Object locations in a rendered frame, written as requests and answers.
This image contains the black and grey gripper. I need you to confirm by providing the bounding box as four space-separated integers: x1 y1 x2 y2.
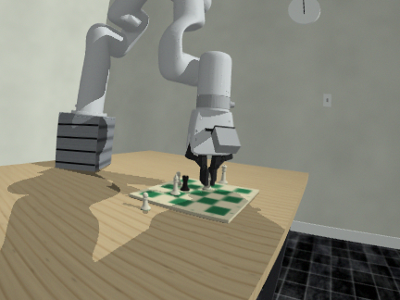
185 107 233 186

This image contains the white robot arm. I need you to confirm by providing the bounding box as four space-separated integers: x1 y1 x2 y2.
71 0 241 154

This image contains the black rook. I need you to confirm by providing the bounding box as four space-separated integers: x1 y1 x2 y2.
181 175 190 192

